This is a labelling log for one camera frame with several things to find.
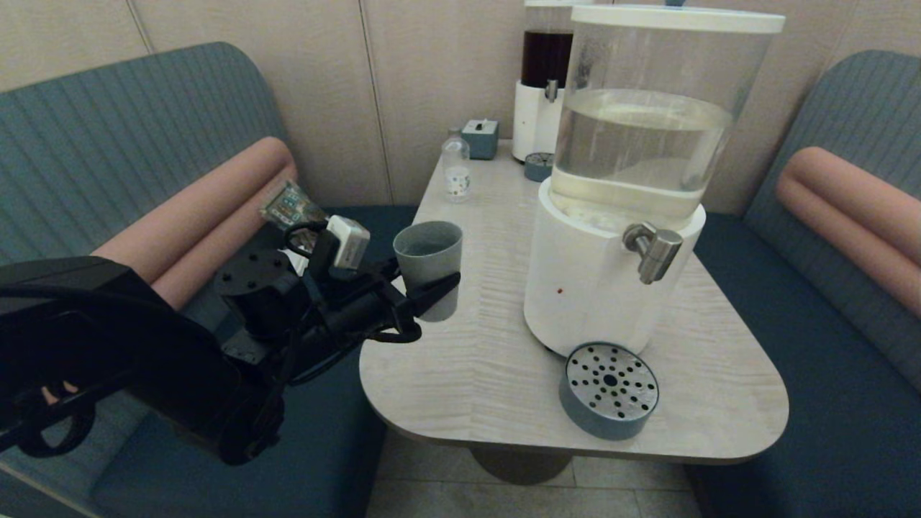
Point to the grey-blue plastic cup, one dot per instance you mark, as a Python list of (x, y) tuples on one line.
[(429, 252)]

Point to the pink bolster cushion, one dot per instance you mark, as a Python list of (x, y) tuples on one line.
[(201, 208), (849, 208)]

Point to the small clear plastic bottle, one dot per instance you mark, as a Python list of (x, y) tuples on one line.
[(455, 176)]

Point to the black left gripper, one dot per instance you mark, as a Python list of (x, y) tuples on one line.
[(360, 313)]

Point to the small blue square box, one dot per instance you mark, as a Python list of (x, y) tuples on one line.
[(480, 140)]

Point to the dark drink dispenser white base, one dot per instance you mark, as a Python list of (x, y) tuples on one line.
[(536, 108)]

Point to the blue ribbed bench sofa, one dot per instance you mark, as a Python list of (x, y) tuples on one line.
[(827, 360), (108, 129)]

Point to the small round blue drip tray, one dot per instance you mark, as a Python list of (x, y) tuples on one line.
[(537, 167)]

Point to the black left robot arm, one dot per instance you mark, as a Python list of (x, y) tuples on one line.
[(144, 345)]

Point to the crinkled snack bag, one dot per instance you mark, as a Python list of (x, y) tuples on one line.
[(288, 205)]

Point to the clear water dispenser white base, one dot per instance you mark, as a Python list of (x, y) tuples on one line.
[(619, 216)]

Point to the metal water dispenser tap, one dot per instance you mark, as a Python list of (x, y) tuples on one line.
[(656, 252)]

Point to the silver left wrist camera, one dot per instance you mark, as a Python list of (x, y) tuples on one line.
[(349, 241)]

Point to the large round perforated drip tray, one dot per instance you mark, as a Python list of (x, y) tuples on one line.
[(610, 396)]

